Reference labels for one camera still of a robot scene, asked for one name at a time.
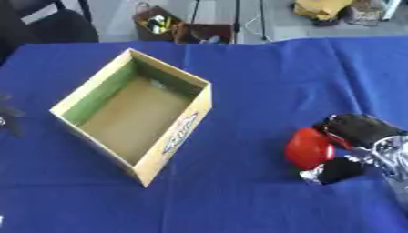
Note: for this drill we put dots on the black tripod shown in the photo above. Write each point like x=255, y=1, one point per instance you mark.
x=233, y=18

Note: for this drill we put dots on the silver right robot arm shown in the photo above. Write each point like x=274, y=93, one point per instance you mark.
x=390, y=160

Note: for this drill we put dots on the black chair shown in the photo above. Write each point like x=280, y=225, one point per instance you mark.
x=45, y=24

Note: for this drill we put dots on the red toy fruit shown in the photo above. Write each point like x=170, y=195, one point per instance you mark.
x=308, y=148

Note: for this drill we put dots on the yellow bag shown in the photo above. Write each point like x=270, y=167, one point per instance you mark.
x=321, y=9

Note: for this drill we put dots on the tan cardboard box green inside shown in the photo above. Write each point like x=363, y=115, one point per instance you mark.
x=133, y=118

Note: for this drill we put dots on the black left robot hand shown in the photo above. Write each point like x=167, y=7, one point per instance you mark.
x=8, y=116

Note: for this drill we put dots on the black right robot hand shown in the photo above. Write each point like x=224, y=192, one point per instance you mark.
x=361, y=129

